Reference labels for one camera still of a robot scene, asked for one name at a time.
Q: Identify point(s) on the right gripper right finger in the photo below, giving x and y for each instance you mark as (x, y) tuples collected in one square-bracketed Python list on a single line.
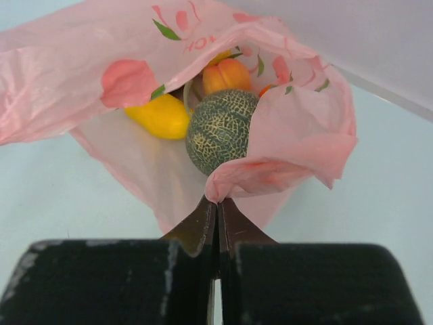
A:
[(266, 282)]

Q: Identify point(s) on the orange fake peach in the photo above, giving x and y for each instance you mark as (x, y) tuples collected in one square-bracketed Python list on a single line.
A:
[(227, 74)]

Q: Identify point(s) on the pink plastic bag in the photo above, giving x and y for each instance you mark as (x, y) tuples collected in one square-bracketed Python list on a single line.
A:
[(77, 69)]

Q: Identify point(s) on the green netted fake melon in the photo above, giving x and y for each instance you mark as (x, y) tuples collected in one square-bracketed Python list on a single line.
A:
[(219, 129)]

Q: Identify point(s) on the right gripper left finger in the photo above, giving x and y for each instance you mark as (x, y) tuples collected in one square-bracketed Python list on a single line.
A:
[(116, 281)]

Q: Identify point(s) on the orange fake tangerine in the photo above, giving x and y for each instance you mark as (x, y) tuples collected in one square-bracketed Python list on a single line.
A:
[(265, 89)]

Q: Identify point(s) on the yellow fake mango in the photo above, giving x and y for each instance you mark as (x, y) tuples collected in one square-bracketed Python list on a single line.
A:
[(164, 117)]

